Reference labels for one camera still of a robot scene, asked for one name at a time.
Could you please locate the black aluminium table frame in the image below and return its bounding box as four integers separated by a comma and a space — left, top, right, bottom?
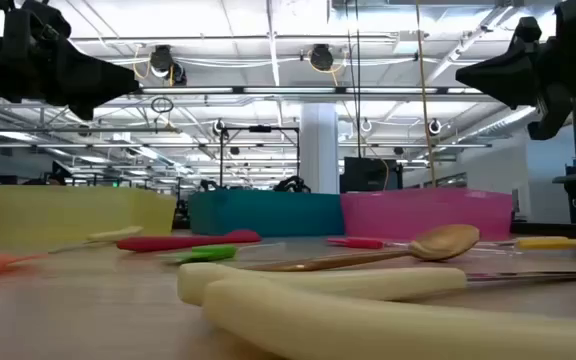
0, 218, 576, 240

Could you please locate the blue plastic bin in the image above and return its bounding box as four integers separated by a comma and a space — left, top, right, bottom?
188, 189, 346, 237

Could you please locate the black coiled cable loop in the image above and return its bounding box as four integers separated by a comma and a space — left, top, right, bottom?
150, 95, 175, 114

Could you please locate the black hanging cable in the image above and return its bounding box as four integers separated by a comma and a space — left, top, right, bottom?
345, 0, 364, 159

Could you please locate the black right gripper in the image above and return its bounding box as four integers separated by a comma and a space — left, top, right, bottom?
455, 0, 576, 141

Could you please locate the red-handled kitchen tool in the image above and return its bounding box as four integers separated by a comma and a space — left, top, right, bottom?
326, 236, 522, 255

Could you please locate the black ceiling cord reel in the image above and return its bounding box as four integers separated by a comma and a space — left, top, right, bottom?
309, 43, 336, 73
148, 44, 188, 87

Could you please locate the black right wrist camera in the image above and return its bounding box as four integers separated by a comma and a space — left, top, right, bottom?
514, 16, 543, 45

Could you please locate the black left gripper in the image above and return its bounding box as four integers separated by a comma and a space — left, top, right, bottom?
0, 0, 140, 121

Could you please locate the red silicone spatula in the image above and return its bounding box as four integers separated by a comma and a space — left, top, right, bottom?
116, 229, 263, 253

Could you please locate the green clear-handled mini spatula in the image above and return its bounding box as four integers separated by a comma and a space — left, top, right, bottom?
157, 242, 287, 266

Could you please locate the yellow-handled kitchen tool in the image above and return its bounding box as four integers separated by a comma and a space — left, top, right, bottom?
492, 235, 576, 252

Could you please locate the gold metal spoon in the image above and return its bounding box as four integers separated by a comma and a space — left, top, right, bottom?
242, 223, 482, 274

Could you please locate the cream-handled table knife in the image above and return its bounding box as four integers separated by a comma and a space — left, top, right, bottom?
176, 262, 576, 307
202, 278, 576, 360
47, 225, 145, 254

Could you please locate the pink plastic bin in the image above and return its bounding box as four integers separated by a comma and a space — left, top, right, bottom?
340, 187, 514, 241

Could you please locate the black monitor box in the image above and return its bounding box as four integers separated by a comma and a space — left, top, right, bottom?
339, 156, 404, 194

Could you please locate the long ceiling light bar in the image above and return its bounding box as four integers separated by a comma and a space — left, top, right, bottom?
140, 86, 484, 96

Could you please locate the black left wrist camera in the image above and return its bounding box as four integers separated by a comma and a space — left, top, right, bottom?
20, 0, 72, 40

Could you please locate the white building pillar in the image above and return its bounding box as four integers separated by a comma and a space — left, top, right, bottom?
299, 102, 340, 195

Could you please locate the yellow hanging cable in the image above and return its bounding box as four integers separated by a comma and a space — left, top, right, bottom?
414, 0, 438, 189

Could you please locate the yellow plastic bin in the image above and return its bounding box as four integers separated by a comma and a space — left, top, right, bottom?
0, 184, 178, 241

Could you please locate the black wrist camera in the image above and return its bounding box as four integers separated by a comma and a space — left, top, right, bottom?
514, 16, 543, 45
20, 0, 72, 40

